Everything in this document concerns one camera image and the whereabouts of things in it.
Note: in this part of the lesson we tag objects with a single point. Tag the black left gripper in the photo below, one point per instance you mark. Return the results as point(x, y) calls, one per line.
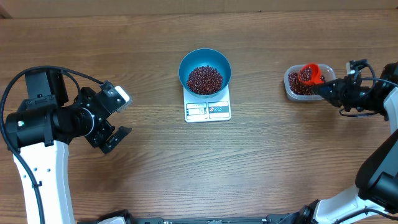
point(100, 140)

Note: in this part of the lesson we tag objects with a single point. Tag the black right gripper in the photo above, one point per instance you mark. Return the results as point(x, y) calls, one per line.
point(337, 96)

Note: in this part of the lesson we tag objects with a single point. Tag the red measuring scoop blue handle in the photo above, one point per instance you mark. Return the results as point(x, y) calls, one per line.
point(310, 74)

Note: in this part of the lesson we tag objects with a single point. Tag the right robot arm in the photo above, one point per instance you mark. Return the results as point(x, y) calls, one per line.
point(375, 188)

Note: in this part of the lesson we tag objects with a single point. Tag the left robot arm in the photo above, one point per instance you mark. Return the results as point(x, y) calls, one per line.
point(39, 134)

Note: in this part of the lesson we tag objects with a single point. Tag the white digital kitchen scale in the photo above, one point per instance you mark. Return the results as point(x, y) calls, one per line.
point(198, 110)

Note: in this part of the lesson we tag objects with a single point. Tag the red beans in bowl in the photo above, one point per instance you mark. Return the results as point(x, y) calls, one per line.
point(205, 80)

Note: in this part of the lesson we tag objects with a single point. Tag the blue bowl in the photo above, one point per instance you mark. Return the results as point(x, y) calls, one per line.
point(204, 57)

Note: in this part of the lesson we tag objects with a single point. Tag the clear plastic container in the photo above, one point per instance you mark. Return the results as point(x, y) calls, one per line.
point(326, 71)

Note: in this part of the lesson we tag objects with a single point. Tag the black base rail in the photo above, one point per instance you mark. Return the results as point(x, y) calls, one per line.
point(123, 216)

